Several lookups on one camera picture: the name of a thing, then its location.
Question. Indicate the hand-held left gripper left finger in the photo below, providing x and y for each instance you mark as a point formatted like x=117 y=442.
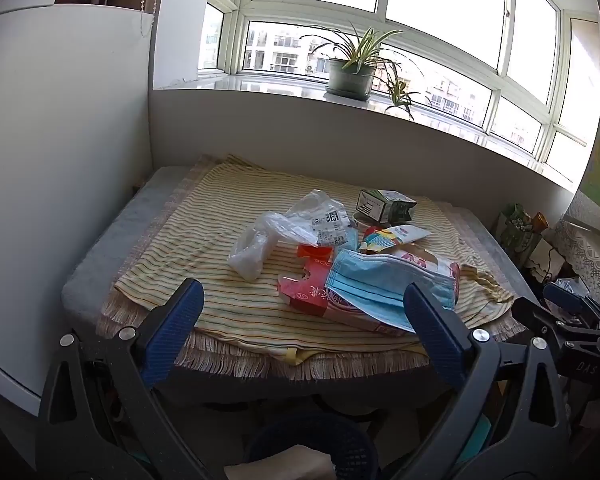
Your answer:
x=175 y=330

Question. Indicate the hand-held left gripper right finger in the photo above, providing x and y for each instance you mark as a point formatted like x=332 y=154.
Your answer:
x=430 y=340

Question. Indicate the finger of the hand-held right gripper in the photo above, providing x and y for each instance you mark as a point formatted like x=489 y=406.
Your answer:
x=565 y=296
x=550 y=325

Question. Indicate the dark blue plastic basket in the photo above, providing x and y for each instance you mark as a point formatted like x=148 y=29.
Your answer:
x=350 y=440

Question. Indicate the white green milk carton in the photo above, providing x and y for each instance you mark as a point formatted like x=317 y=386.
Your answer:
x=386 y=206

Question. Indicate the white lace cloth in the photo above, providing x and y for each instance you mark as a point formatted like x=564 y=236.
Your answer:
x=592 y=260

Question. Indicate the brown bottle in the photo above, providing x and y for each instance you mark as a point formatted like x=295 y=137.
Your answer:
x=541 y=222

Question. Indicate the blue face mask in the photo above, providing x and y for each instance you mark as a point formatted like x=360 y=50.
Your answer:
x=375 y=280

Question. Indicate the green floral bag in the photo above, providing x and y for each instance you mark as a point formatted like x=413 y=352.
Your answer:
x=515 y=227

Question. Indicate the clear plastic bag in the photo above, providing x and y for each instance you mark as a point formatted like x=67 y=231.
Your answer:
x=252 y=255

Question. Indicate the white sachet blue logo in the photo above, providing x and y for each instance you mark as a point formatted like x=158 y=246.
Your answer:
x=410 y=233

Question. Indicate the teal stool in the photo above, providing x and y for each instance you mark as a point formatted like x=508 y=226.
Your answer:
x=475 y=440

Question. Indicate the striped fringed tablecloth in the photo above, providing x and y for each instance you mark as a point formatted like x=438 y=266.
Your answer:
x=205 y=220

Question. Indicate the colourful small wrapper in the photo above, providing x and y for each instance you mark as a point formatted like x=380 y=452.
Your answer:
x=375 y=240

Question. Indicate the red cardboard box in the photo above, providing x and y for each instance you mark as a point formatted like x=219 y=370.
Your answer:
x=310 y=285

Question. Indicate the clear printed plastic wrapper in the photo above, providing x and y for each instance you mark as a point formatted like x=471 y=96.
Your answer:
x=315 y=210

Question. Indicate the white cabinet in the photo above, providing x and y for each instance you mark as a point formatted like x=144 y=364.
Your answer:
x=55 y=160

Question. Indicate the white windowsill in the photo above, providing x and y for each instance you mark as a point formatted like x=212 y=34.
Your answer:
x=280 y=87

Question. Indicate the potted spider plant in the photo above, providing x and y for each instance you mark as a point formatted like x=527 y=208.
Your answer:
x=350 y=77

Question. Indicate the white window frame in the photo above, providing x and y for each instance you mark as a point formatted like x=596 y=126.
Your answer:
x=504 y=35

